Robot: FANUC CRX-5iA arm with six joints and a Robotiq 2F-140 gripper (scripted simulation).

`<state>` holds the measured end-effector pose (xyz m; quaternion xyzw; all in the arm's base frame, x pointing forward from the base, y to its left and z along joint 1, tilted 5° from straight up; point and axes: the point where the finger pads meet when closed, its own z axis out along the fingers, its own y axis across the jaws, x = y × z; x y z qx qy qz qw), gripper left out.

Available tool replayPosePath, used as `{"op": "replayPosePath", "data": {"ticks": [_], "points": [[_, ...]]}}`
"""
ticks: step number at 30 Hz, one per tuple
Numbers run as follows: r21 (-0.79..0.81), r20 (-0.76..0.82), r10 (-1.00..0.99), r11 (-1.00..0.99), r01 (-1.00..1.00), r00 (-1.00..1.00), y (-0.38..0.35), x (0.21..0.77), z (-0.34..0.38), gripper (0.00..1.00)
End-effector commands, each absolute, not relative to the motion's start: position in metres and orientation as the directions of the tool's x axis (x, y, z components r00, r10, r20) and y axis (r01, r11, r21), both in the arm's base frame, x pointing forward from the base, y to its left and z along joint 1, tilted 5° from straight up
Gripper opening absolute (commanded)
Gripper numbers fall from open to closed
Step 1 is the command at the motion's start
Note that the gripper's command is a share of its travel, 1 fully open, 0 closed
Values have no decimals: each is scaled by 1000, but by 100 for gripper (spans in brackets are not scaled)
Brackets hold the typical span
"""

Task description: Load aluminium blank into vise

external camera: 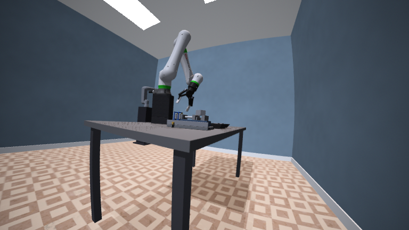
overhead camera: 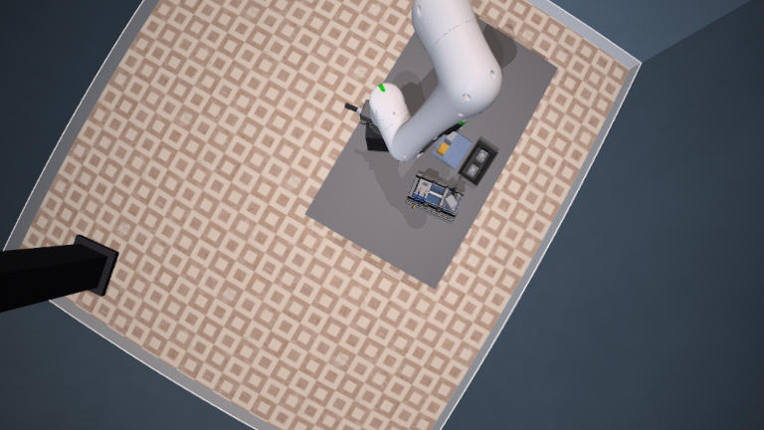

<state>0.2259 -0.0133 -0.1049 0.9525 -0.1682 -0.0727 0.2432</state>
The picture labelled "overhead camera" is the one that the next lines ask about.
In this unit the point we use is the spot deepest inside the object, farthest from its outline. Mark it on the yellow flat block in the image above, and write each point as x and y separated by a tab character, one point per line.
442	149

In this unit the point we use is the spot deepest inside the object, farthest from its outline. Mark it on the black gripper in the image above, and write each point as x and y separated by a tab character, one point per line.
446	132

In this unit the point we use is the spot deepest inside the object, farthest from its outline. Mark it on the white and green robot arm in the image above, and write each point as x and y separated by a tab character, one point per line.
469	80

